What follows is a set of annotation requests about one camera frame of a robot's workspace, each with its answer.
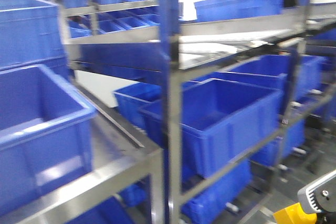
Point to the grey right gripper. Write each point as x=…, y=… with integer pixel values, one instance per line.
x=318, y=197

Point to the yellow toy brick block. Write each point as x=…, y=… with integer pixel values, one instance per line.
x=294, y=214

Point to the blue bin on shelf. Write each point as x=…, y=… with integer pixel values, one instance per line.
x=218, y=120

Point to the large blue bin front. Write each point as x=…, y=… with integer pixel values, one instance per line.
x=45, y=134

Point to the steel shelving rack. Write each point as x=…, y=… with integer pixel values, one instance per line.
x=145, y=159

